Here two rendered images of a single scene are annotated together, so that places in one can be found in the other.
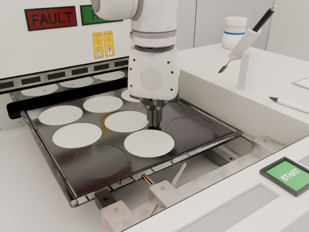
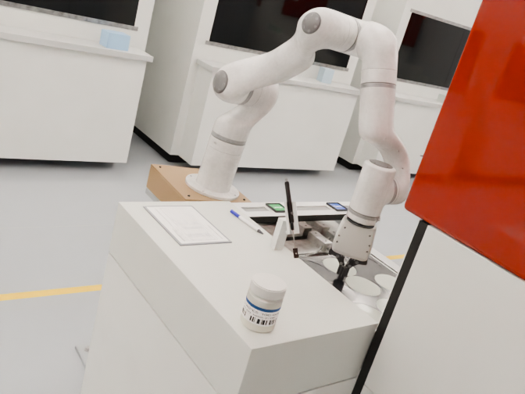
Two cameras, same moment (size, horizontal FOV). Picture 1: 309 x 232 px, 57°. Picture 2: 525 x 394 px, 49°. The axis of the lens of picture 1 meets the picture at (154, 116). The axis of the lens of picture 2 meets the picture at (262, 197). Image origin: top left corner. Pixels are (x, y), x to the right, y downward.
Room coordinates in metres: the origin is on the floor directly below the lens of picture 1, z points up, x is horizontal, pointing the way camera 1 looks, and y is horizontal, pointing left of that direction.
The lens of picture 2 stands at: (1.95, -0.45, 1.57)
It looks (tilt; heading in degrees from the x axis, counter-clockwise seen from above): 19 degrees down; 172
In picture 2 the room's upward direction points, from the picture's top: 16 degrees clockwise
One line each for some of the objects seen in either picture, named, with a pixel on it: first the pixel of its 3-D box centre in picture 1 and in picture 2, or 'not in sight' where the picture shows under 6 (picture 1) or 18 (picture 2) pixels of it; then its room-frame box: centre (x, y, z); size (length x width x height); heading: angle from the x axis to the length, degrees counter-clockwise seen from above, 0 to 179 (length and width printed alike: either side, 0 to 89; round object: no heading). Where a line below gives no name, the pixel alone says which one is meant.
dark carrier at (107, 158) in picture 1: (123, 121); (366, 288); (0.57, 0.07, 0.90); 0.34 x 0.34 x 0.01; 34
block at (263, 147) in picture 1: (274, 152); not in sight; (0.45, -0.23, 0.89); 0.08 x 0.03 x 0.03; 34
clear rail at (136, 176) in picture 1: (171, 162); (323, 255); (0.42, -0.03, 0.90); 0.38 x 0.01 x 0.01; 124
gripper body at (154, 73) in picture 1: (154, 68); (355, 236); (0.55, 0.00, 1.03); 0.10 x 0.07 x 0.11; 75
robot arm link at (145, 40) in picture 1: (153, 36); (363, 215); (0.55, 0.00, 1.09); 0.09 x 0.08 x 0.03; 75
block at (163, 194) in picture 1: (172, 205); (319, 241); (0.32, -0.03, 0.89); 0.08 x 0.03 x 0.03; 34
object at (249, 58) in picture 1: (243, 57); (287, 227); (0.61, -0.19, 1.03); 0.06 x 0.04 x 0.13; 34
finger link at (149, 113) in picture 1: (146, 109); (350, 269); (0.56, 0.02, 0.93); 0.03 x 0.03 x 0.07; 75
